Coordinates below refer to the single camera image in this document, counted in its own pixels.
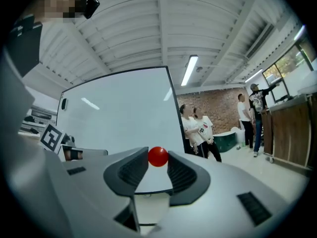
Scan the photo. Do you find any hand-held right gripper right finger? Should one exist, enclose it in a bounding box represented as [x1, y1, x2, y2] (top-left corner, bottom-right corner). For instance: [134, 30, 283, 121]
[166, 151, 211, 207]

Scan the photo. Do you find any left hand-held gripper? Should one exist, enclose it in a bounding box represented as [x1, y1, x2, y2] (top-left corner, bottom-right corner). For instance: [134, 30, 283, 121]
[39, 123, 109, 162]

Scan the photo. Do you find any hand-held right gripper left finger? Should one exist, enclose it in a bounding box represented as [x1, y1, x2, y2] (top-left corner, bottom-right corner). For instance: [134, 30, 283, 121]
[103, 146, 150, 197]

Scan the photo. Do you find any glossy red ball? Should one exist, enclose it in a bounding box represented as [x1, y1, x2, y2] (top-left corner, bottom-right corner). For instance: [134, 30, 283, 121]
[148, 146, 169, 168]

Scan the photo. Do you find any white storage shelf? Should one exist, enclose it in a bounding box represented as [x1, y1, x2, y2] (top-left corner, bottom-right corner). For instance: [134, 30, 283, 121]
[17, 104, 58, 137]

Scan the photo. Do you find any dark green tub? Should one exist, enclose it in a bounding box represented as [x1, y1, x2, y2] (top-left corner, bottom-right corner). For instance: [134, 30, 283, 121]
[212, 130, 237, 153]

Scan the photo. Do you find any white bag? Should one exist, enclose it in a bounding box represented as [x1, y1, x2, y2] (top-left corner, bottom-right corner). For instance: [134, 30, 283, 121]
[230, 126, 246, 147]

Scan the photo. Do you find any large whiteboard on stand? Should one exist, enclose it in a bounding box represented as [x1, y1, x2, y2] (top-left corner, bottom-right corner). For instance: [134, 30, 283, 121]
[55, 65, 191, 156]

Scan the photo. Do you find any person's black vest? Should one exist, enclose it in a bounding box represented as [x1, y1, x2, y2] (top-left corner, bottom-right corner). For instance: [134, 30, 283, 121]
[6, 14, 43, 78]

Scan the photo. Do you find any wooden panelled counter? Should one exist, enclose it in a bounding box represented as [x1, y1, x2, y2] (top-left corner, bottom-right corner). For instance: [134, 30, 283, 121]
[261, 93, 317, 176]

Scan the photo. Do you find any long ceiling light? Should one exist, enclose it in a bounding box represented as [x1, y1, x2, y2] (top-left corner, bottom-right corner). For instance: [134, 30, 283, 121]
[180, 55, 199, 87]
[293, 25, 307, 42]
[244, 68, 264, 83]

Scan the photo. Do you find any person's head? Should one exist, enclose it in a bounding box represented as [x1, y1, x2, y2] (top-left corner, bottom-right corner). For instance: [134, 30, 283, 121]
[34, 0, 87, 23]

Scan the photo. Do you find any black framed window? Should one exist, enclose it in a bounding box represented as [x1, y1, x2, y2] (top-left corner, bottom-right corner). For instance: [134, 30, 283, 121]
[262, 37, 317, 104]

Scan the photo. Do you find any ceiling air vent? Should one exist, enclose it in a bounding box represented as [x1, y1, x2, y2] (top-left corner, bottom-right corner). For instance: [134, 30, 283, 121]
[245, 21, 275, 60]

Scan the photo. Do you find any black head-worn camera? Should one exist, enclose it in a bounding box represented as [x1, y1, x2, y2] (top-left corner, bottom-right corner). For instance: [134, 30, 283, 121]
[83, 0, 101, 19]

